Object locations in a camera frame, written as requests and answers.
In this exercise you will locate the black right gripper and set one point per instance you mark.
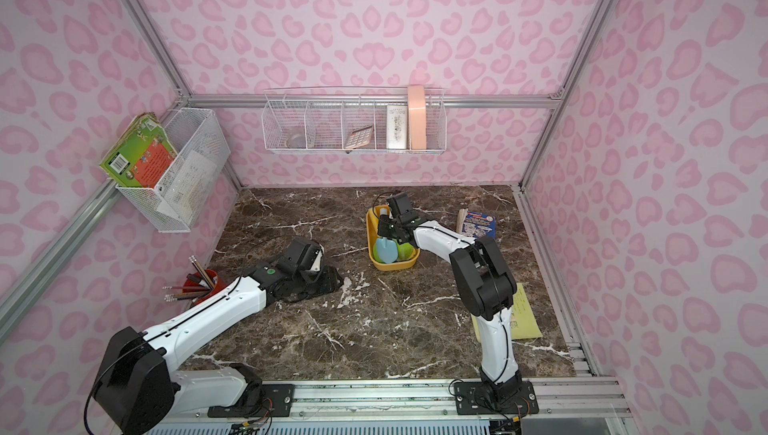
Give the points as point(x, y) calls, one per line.
point(392, 229)

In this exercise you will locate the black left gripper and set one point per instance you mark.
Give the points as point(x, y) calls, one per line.
point(315, 279)

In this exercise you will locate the light blue shovel white handle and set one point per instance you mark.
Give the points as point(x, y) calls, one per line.
point(385, 251)

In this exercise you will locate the large green shovel yellow handle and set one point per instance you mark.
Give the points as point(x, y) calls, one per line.
point(405, 252)

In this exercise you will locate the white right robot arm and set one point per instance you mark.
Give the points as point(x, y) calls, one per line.
point(484, 282)

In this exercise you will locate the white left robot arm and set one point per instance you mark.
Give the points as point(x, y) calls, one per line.
point(140, 381)

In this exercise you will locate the yellow plastic storage box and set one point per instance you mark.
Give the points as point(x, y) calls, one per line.
point(372, 220)

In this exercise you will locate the white box on shelf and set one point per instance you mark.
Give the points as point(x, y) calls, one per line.
point(396, 127)

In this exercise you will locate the pink box on shelf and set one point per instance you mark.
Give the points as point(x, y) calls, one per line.
point(417, 120)

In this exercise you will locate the blue Macmillan paperback book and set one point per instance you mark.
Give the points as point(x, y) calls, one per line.
point(475, 224)

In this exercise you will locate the small calculator on shelf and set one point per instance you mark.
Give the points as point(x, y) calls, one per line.
point(359, 138)

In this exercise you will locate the red pencil cup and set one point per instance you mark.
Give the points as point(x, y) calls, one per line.
point(198, 286)

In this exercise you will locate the yellow-green booklet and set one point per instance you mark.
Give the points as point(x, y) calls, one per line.
point(523, 325)

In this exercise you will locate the green red book in basket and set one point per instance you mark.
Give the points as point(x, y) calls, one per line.
point(141, 156)

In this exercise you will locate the white wire wall shelf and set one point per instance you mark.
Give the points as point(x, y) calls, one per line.
point(320, 119)

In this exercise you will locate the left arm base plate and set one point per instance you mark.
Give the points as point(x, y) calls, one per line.
point(258, 400)

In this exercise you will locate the white mesh wall basket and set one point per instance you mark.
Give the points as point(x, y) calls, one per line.
point(174, 203)

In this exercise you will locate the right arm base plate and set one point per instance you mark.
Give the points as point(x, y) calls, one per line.
point(515, 399)

